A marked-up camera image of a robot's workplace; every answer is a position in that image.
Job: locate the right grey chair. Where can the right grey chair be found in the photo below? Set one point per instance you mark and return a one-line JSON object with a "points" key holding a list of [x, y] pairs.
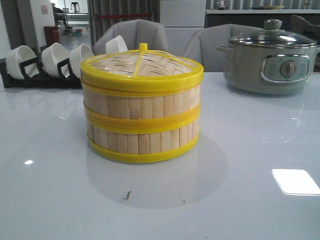
{"points": [[202, 47]]}

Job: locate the left grey chair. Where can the left grey chair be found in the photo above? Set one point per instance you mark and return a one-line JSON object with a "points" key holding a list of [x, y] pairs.
{"points": [[133, 33]]}

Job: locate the white bowl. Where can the white bowl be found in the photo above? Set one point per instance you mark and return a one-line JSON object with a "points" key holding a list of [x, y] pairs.
{"points": [[51, 56], [17, 56], [116, 45], [77, 55]]}

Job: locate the white cabinet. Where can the white cabinet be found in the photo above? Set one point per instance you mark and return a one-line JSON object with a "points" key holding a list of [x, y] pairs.
{"points": [[181, 18]]}

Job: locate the bamboo steamer lid yellow rim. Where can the bamboo steamer lid yellow rim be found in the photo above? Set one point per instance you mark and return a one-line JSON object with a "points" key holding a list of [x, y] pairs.
{"points": [[141, 70]]}

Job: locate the black bowl rack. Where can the black bowl rack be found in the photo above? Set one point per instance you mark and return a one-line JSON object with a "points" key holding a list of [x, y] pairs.
{"points": [[35, 76]]}

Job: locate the red bin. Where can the red bin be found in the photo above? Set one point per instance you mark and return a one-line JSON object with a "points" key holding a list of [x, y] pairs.
{"points": [[51, 33]]}

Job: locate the white bowl right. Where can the white bowl right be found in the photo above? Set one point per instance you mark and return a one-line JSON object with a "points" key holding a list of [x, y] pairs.
{"points": [[116, 45]]}

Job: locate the glass pot lid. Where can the glass pot lid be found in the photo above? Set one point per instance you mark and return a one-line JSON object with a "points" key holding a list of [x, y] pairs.
{"points": [[273, 36]]}

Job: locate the bamboo steamer basket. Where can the bamboo steamer basket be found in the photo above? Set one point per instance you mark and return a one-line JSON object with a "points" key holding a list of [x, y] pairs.
{"points": [[123, 112], [143, 148]]}

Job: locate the white bowl far left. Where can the white bowl far left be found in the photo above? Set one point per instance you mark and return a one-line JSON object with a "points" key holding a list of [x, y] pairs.
{"points": [[17, 56]]}

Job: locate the grey chair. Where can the grey chair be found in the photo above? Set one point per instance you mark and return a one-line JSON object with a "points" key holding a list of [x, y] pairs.
{"points": [[202, 47], [133, 33]]}

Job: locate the grey-green electric cooking pot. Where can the grey-green electric cooking pot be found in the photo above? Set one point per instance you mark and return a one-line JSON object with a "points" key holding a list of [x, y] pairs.
{"points": [[268, 70]]}

